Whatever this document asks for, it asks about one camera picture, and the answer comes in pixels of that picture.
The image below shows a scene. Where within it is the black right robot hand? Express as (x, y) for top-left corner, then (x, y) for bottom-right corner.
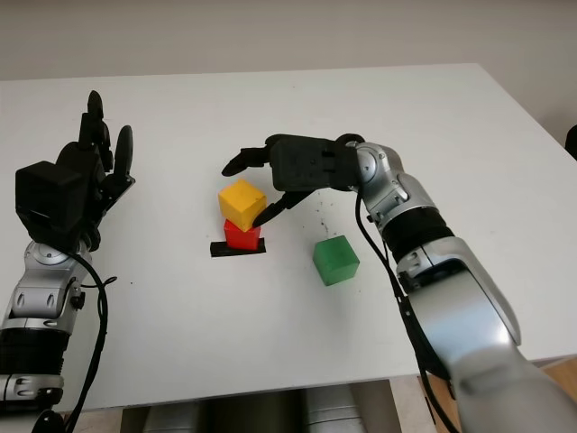
(221, 133), (338, 228)

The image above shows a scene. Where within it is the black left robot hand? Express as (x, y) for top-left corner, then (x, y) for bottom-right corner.
(17, 89), (136, 253)

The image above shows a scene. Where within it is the yellow wooden block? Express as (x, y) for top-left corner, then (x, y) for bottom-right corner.
(217, 178), (267, 233)

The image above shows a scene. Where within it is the red wooden block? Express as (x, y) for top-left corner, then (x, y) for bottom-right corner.
(224, 219), (263, 251)

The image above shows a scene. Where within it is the green wooden block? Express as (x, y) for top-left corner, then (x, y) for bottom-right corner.
(313, 235), (361, 287)

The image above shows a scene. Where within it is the black tape strip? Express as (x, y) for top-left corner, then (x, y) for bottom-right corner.
(209, 241), (267, 259)

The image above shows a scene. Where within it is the dark grey robot pelvis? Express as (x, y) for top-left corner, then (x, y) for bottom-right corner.
(197, 390), (304, 433)

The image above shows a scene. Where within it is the silver right robot leg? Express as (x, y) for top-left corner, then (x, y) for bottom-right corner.
(301, 387), (371, 433)

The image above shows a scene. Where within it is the white table leg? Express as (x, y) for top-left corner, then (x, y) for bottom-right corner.
(387, 378), (436, 433)

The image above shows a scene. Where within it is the black chair part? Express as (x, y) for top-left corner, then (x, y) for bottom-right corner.
(563, 124), (577, 161)

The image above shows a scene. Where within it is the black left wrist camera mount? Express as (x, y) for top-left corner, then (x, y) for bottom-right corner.
(14, 161), (91, 247)

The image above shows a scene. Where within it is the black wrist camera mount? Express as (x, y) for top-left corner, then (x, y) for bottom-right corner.
(270, 137), (362, 194)
(14, 161), (91, 247)

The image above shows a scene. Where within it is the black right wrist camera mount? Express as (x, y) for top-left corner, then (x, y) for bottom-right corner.
(270, 137), (362, 194)

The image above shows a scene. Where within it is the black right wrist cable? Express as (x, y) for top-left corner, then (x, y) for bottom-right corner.
(354, 189), (459, 433)

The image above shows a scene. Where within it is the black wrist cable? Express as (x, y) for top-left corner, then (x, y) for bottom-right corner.
(74, 252), (119, 433)
(354, 189), (459, 433)

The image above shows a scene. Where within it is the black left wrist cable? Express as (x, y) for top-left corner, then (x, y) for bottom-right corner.
(74, 252), (119, 433)

